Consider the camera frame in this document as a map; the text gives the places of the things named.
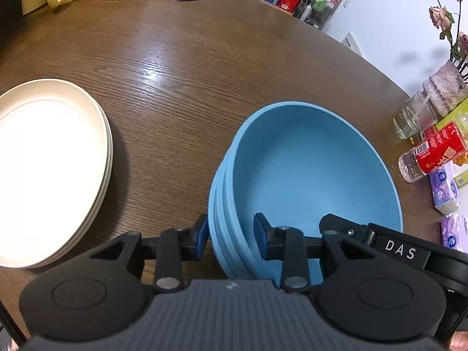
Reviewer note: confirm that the clear drinking glass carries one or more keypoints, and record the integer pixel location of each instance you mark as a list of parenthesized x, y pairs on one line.
[(413, 117)]

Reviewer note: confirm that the cream round plate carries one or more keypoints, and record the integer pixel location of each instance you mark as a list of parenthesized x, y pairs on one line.
[(44, 153), (106, 153), (95, 208)]

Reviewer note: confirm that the pink textured vase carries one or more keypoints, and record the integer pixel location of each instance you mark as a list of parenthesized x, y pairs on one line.
[(444, 87)]

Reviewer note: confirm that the blue bowl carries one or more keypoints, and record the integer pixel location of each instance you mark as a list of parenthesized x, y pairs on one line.
[(211, 208), (218, 208), (226, 208), (310, 161)]

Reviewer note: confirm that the dried flowers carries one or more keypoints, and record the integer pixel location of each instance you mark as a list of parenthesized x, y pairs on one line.
[(440, 16)]

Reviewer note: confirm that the red label water bottle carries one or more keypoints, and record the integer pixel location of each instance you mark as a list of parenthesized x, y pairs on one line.
[(435, 150)]

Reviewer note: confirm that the purple tissue pack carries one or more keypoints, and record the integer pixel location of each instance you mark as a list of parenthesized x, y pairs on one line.
[(443, 190), (455, 232)]

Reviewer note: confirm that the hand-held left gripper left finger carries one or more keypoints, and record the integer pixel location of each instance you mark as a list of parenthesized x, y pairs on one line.
[(202, 236)]

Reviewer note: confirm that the storage cart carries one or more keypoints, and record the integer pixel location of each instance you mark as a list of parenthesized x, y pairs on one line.
[(318, 5)]

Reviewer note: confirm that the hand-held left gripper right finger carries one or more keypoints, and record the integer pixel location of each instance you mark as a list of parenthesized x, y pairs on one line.
[(260, 234)]

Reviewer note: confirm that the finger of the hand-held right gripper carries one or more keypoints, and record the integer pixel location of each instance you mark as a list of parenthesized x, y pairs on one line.
[(351, 232)]

